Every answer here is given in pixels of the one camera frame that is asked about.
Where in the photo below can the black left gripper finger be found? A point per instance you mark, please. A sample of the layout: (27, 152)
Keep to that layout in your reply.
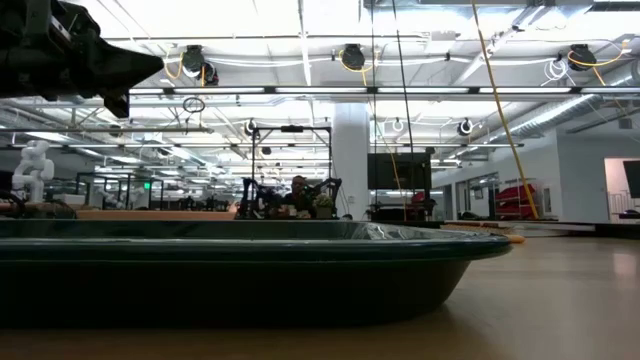
(125, 80)
(115, 55)

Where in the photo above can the large black display panel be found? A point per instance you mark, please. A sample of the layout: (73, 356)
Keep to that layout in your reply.
(399, 171)

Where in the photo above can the white round pillar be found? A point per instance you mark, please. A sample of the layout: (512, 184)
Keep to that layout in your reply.
(351, 160)

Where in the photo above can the long ceiling light strip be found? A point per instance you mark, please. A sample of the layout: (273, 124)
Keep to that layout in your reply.
(320, 90)

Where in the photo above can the black background robot arm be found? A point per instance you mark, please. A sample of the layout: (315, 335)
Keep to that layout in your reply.
(330, 186)
(252, 197)

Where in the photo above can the light wooden workbench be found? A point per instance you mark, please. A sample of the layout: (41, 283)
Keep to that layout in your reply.
(155, 215)

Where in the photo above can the dark green plastic tray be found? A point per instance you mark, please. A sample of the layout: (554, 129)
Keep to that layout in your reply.
(225, 280)

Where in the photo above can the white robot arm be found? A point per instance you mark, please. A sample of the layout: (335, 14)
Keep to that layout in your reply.
(33, 167)

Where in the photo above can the black computer monitor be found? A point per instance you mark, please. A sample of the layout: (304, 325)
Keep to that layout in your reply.
(633, 177)

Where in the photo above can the red storage shelf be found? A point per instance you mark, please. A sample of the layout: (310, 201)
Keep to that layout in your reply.
(512, 200)

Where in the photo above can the black aluminium table frame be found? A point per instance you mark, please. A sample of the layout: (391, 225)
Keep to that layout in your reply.
(620, 231)

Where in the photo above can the person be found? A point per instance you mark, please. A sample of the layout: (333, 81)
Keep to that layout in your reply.
(299, 197)

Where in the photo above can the black background station frame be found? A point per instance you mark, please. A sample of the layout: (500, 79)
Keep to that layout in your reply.
(291, 128)

